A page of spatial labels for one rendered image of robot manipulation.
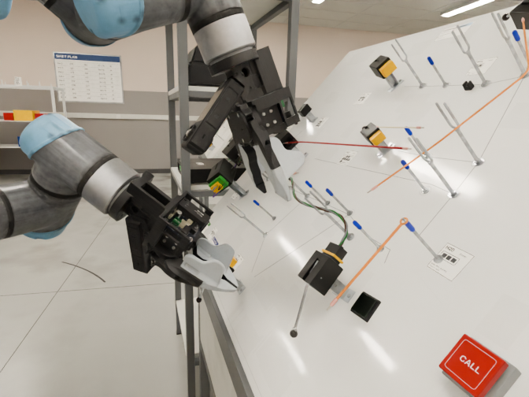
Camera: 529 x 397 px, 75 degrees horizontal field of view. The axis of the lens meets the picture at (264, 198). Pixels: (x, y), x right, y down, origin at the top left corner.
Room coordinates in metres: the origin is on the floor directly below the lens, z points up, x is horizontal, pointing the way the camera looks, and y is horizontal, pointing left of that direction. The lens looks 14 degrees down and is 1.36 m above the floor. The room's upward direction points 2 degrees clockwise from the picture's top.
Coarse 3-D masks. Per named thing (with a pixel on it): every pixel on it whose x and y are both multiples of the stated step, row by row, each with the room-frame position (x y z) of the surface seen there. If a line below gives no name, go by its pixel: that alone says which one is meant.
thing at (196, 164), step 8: (192, 160) 1.71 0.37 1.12; (200, 160) 1.72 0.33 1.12; (208, 160) 1.72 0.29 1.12; (216, 160) 1.73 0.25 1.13; (192, 168) 1.46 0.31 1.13; (200, 168) 1.47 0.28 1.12; (208, 168) 1.47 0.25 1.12; (240, 168) 1.50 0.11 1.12; (192, 176) 1.43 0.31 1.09; (200, 176) 1.44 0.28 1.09; (208, 176) 1.45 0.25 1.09
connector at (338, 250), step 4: (328, 244) 0.57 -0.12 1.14; (332, 244) 0.56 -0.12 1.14; (336, 244) 0.56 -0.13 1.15; (328, 248) 0.56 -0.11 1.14; (332, 248) 0.55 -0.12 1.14; (336, 248) 0.55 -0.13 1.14; (340, 248) 0.54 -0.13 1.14; (324, 252) 0.56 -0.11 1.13; (332, 252) 0.55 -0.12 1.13; (336, 252) 0.54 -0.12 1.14; (340, 252) 0.54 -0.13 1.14; (344, 252) 0.55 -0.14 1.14; (328, 256) 0.55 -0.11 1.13; (332, 256) 0.54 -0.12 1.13; (340, 256) 0.54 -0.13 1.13; (344, 256) 0.55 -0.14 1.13; (336, 260) 0.54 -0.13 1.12
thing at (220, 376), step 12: (204, 312) 1.19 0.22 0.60; (204, 324) 1.19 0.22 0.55; (204, 336) 1.19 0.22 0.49; (204, 348) 1.20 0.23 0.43; (216, 348) 0.96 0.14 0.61; (216, 360) 0.97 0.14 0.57; (216, 372) 0.97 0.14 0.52; (228, 372) 0.81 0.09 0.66; (216, 384) 0.97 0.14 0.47; (228, 384) 0.81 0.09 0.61; (216, 396) 0.97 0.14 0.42; (228, 396) 0.81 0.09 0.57
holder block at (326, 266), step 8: (312, 256) 0.56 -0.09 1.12; (320, 256) 0.54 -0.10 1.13; (312, 264) 0.54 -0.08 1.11; (320, 264) 0.53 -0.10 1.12; (328, 264) 0.53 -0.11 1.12; (336, 264) 0.53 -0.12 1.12; (304, 272) 0.54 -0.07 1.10; (312, 272) 0.53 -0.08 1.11; (320, 272) 0.52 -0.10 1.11; (328, 272) 0.52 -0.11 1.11; (336, 272) 0.53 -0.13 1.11; (304, 280) 0.54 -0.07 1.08; (312, 280) 0.51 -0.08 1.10; (320, 280) 0.52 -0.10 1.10; (328, 280) 0.52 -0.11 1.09; (320, 288) 0.52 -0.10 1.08; (328, 288) 0.52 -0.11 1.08
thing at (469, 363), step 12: (468, 336) 0.35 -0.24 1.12; (456, 348) 0.34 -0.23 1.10; (468, 348) 0.34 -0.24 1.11; (480, 348) 0.33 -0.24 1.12; (444, 360) 0.34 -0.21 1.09; (456, 360) 0.33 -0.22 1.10; (468, 360) 0.33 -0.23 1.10; (480, 360) 0.32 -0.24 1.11; (492, 360) 0.31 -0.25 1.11; (504, 360) 0.31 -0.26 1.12; (456, 372) 0.33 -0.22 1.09; (468, 372) 0.32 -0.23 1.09; (480, 372) 0.31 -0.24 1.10; (492, 372) 0.31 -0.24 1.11; (468, 384) 0.31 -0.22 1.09; (480, 384) 0.30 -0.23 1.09; (492, 384) 0.30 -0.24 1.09; (480, 396) 0.30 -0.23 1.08
